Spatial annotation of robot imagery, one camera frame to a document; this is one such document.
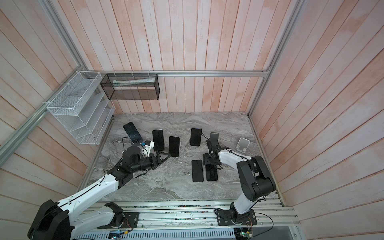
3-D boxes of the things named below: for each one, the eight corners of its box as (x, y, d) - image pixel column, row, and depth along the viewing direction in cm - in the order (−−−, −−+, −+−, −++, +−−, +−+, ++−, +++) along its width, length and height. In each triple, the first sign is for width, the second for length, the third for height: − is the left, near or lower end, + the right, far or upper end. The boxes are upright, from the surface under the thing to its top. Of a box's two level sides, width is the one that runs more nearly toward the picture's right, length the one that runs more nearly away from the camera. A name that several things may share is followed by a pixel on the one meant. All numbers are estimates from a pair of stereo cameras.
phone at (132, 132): (135, 146, 104) (128, 135, 93) (129, 137, 109) (122, 125, 98) (142, 142, 106) (137, 130, 95) (136, 133, 111) (131, 121, 100)
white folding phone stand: (234, 149, 102) (238, 142, 95) (237, 144, 105) (241, 136, 98) (244, 154, 100) (248, 147, 93) (246, 148, 103) (251, 141, 96)
